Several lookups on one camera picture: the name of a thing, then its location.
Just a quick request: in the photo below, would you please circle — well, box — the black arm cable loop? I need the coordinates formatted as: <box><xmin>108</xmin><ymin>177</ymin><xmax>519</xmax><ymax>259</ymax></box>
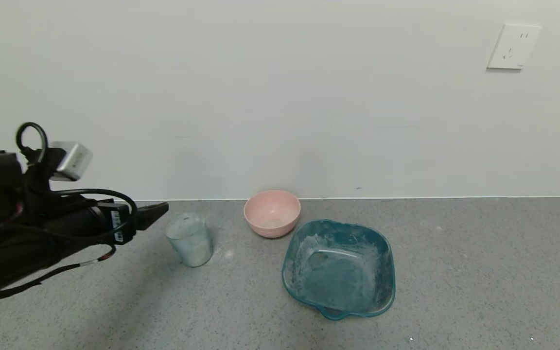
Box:
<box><xmin>0</xmin><ymin>245</ymin><xmax>117</xmax><ymax>300</ymax></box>

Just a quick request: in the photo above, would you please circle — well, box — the black camera cable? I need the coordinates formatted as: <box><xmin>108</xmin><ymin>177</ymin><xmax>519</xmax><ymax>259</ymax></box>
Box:
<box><xmin>16</xmin><ymin>122</ymin><xmax>139</xmax><ymax>245</ymax></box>

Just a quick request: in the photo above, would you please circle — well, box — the pink bowl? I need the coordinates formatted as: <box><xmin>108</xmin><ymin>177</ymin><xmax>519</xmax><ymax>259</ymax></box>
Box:
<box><xmin>244</xmin><ymin>190</ymin><xmax>302</xmax><ymax>239</ymax></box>

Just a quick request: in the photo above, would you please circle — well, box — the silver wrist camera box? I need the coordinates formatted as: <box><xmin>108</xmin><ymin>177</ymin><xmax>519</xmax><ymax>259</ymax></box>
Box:
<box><xmin>48</xmin><ymin>140</ymin><xmax>94</xmax><ymax>183</ymax></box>

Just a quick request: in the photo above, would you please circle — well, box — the teal square glass dish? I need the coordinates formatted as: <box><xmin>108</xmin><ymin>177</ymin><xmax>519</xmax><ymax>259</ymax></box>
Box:
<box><xmin>281</xmin><ymin>219</ymin><xmax>397</xmax><ymax>321</ymax></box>

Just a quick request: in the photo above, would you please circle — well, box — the white wall outlet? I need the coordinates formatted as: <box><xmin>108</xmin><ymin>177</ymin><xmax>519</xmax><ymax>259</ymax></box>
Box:
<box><xmin>487</xmin><ymin>22</ymin><xmax>543</xmax><ymax>70</ymax></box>

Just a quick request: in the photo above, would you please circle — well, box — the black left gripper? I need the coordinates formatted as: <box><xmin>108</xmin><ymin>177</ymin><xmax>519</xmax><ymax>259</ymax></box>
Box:
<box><xmin>47</xmin><ymin>199</ymin><xmax>169</xmax><ymax>245</ymax></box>

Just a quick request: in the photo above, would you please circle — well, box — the ribbed clear glass cup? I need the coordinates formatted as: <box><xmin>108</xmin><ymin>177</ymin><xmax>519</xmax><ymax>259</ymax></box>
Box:
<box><xmin>165</xmin><ymin>212</ymin><xmax>213</xmax><ymax>268</ymax></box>

